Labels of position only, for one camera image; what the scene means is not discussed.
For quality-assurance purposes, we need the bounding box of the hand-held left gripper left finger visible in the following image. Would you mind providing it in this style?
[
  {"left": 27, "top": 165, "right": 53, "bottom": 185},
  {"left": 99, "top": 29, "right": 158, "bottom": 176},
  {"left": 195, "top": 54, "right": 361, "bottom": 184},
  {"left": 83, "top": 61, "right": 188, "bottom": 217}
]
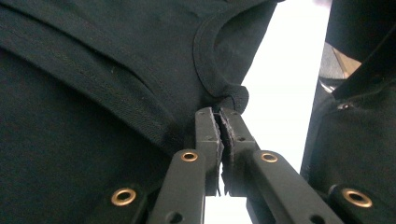
[{"left": 148, "top": 106, "right": 224, "bottom": 224}]

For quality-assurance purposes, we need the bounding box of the black tank top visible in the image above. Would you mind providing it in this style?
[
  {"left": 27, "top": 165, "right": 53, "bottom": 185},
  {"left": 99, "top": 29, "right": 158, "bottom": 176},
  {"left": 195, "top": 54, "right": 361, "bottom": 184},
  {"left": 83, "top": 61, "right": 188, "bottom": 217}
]
[{"left": 0, "top": 0, "right": 286, "bottom": 224}]

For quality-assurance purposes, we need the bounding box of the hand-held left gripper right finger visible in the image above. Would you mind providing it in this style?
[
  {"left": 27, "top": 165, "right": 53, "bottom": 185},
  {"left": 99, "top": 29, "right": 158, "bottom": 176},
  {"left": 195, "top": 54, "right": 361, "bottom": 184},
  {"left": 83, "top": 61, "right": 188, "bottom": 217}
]
[{"left": 218, "top": 106, "right": 344, "bottom": 224}]

